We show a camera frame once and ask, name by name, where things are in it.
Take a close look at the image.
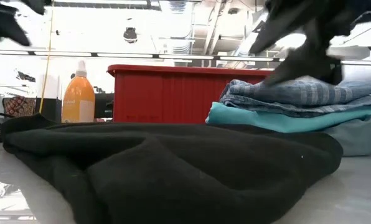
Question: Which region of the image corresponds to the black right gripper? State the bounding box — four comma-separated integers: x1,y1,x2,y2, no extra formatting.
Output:
248,0,371,86

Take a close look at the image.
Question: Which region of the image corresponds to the ribbed silver ceiling duct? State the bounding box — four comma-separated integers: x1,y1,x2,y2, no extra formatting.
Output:
159,0,195,55

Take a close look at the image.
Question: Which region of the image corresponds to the turquoise shirt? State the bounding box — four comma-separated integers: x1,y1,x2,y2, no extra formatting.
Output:
205,101,371,135

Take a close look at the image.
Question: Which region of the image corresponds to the white cylinder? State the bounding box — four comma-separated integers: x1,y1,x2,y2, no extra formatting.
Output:
37,73,63,100

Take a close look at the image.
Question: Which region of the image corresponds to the orange spray bottle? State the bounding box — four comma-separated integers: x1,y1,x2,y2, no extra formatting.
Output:
61,60,96,124

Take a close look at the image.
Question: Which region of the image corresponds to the grey striped garment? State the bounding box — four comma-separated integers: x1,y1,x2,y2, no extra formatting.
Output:
218,77,371,118

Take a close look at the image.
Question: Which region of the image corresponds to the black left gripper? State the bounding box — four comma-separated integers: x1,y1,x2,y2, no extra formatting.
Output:
0,0,47,47

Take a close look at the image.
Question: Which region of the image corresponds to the ceiling light strip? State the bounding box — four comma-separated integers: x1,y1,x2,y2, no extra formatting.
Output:
159,54,215,60
340,60,371,67
0,49,30,56
218,55,275,62
96,52,154,59
34,50,92,57

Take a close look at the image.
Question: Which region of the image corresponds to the black box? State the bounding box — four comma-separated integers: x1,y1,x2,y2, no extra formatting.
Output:
94,93,115,119
35,97,63,124

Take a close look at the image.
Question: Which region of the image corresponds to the yellow hanging cable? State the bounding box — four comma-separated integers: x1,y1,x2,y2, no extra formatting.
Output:
38,0,55,114

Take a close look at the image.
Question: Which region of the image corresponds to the grey-green garment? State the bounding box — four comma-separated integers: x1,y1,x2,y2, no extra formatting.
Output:
324,112,371,157

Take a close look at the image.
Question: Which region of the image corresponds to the black ceiling dome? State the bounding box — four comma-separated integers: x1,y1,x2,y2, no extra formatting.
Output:
123,27,139,44

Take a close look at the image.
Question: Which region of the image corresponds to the red plastic laundry bin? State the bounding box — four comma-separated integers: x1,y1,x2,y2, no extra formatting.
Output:
106,64,275,124

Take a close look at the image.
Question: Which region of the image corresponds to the black garment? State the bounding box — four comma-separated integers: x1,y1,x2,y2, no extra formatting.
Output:
0,113,344,224

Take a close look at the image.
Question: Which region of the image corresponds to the colourful patterned cloth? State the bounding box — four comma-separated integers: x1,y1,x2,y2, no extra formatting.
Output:
2,95,36,118

